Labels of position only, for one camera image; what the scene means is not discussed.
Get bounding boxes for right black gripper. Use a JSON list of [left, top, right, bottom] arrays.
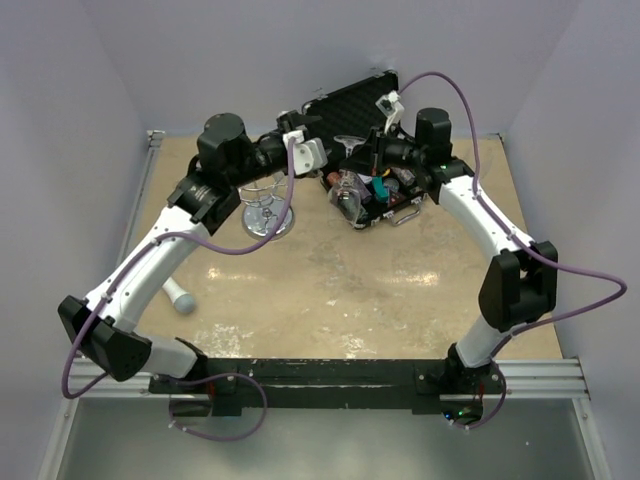
[[340, 125, 427, 178]]

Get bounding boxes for clear wine glass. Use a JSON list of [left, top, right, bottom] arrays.
[[326, 169, 372, 230]]

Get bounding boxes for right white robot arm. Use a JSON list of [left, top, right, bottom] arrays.
[[340, 108, 558, 393]]

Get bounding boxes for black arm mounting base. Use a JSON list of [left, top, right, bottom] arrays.
[[149, 358, 506, 416]]

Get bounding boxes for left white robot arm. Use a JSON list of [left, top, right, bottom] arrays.
[[58, 111, 327, 392]]

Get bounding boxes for chrome wine glass rack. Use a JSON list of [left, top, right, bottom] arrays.
[[239, 172, 295, 239]]

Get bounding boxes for poker chip stacks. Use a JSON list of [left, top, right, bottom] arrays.
[[322, 168, 425, 228]]

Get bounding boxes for teal chip stack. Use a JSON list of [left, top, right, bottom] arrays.
[[371, 177, 389, 204]]

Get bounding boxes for black poker chip case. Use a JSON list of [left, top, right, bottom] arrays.
[[302, 70, 426, 230]]

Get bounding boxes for white grey microphone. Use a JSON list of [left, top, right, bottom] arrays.
[[162, 278, 196, 315]]

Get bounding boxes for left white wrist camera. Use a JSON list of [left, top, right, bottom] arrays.
[[282, 130, 328, 177]]

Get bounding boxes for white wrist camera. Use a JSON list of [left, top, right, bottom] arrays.
[[375, 90, 405, 134], [282, 130, 328, 177]]

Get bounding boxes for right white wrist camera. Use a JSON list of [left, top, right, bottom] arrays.
[[375, 90, 405, 134]]

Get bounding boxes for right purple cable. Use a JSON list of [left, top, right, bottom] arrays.
[[397, 72, 629, 432]]

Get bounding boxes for purple cable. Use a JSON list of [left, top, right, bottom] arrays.
[[60, 137, 297, 441], [397, 72, 629, 432]]

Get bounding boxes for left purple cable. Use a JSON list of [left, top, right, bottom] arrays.
[[60, 137, 297, 441]]

